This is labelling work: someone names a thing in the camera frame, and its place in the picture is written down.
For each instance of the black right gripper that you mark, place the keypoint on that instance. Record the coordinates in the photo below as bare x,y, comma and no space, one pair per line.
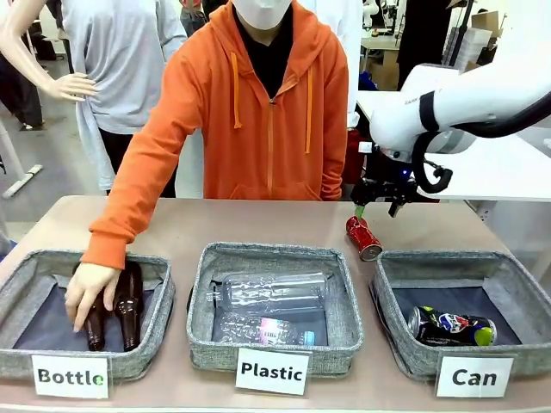
383,190

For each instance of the red drink can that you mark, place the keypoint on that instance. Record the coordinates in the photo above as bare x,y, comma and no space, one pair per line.
365,238

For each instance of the large clear plastic bottle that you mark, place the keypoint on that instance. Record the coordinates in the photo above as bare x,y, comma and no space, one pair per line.
275,292

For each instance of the black Pepsi can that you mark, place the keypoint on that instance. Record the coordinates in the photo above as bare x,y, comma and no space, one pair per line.
452,327

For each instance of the small water bottle blue cap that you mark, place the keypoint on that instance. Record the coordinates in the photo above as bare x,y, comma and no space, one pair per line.
267,330

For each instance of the brown glass bottle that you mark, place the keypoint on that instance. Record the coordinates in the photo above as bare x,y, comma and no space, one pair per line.
95,327
129,301

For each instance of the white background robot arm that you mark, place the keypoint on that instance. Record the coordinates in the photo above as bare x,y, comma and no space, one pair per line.
370,13

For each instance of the person left forearm orange sleeve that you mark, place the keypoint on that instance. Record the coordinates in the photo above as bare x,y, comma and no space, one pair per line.
333,172

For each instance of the person right forearm orange sleeve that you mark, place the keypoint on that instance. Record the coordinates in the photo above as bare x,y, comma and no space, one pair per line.
125,202

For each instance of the grey fabric basket Can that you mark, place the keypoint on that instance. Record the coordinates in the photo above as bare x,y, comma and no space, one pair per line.
456,297

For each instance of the grey fabric basket Plastic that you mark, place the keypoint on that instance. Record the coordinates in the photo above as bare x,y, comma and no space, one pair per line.
275,359

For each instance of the white label Can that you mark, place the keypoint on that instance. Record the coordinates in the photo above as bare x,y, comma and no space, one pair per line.
473,377

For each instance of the grey fabric basket Bottle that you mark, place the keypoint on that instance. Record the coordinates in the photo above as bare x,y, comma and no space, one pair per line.
43,340

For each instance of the person right hand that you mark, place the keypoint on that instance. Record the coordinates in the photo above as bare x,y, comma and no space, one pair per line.
90,288

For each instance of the red object behind person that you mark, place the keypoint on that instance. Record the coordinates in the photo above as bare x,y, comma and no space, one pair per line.
354,155

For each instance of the person orange hoodie torso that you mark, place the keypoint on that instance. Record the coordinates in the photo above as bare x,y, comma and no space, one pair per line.
267,129

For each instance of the white table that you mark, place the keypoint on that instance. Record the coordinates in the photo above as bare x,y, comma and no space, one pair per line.
508,168

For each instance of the background wooden desk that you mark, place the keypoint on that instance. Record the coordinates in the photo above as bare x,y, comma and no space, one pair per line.
381,60

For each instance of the person in white clothes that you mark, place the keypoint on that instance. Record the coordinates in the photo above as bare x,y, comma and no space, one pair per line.
351,43

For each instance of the black coat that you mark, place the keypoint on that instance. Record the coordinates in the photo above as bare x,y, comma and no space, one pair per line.
422,34

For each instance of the white label Plastic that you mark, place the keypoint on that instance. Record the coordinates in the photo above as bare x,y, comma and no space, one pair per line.
272,371

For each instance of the cardboard boxes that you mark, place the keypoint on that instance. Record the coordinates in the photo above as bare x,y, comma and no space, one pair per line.
478,38

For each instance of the white face mask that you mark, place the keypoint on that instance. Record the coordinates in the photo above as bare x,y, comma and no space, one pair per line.
262,10

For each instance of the figure in grey sweater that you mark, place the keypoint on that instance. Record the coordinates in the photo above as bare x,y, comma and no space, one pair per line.
116,64

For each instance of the white label Bottle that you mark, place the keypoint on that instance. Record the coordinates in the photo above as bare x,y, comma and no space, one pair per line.
71,376

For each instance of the white table leg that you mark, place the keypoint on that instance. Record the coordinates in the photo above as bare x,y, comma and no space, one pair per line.
19,172

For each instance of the bare beige mannequin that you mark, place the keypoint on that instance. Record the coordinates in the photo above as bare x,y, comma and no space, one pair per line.
30,60

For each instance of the white right wrist camera bar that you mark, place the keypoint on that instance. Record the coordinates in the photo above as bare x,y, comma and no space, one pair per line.
365,146

